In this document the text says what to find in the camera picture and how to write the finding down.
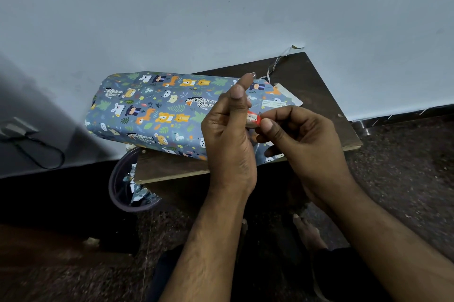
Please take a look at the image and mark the person's right hand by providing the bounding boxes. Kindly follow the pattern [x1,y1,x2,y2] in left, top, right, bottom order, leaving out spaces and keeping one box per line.
[255,105,356,207]

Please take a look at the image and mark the person's left hand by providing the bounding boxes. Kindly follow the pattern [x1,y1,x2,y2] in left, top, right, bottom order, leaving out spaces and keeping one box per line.
[201,73,258,200]

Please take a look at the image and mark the small red tape roll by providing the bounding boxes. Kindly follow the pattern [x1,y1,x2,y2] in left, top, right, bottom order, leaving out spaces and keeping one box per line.
[246,111,262,129]

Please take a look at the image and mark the person's right forearm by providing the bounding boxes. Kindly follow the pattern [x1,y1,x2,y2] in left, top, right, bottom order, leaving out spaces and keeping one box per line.
[311,177,454,302]

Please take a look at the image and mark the person's left forearm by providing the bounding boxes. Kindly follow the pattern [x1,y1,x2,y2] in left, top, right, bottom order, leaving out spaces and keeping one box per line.
[159,188,257,302]

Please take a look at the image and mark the animal print wrapped gift box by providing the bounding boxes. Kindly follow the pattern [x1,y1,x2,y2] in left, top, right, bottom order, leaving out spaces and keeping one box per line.
[84,71,296,166]

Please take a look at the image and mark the person's right foot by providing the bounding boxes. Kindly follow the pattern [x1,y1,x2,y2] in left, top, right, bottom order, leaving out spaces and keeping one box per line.
[292,213,329,251]

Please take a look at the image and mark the wrapping paper scraps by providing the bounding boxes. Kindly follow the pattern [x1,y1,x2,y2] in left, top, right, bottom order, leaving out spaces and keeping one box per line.
[122,163,161,207]

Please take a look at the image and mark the purple waste bin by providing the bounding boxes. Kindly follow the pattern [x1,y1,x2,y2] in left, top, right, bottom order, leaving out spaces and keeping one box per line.
[108,147,164,213]

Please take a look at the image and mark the person's left leg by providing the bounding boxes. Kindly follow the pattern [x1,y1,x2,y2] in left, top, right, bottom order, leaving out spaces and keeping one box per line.
[145,241,249,302]

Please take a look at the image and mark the white power adapter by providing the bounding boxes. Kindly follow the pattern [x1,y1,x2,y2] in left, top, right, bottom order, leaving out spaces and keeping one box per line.
[0,117,40,140]

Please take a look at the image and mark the brown wooden board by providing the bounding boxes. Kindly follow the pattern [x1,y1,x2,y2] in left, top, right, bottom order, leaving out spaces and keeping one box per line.
[0,223,137,267]

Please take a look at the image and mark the black cable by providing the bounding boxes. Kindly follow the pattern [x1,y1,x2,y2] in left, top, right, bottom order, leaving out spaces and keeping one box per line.
[0,134,66,171]

